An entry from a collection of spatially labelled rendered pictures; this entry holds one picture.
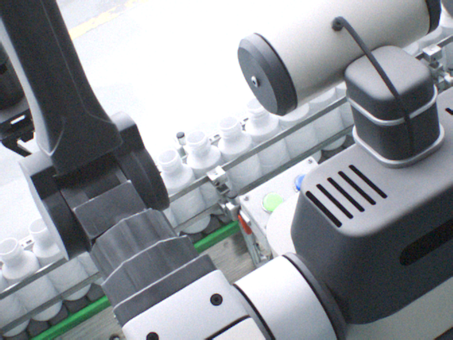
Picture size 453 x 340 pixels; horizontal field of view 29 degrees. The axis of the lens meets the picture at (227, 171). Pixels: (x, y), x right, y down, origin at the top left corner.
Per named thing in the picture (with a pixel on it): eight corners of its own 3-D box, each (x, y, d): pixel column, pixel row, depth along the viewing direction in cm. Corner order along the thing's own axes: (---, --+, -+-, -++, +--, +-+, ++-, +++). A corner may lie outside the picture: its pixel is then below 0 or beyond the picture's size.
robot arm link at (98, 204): (99, 255, 72) (157, 224, 73) (41, 156, 75) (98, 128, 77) (104, 288, 80) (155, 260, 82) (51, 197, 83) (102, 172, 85)
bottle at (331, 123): (312, 153, 164) (293, 83, 153) (316, 131, 168) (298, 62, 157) (344, 151, 162) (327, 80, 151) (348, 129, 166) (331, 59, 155)
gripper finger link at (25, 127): (25, 185, 115) (-6, 131, 108) (9, 157, 120) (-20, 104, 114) (71, 160, 116) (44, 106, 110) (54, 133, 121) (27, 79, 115)
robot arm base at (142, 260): (220, 266, 68) (220, 302, 79) (166, 182, 71) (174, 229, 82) (119, 326, 67) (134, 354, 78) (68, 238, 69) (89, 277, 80)
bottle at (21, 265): (49, 327, 150) (8, 264, 139) (24, 318, 153) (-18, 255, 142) (70, 300, 153) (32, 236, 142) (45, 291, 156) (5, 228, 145)
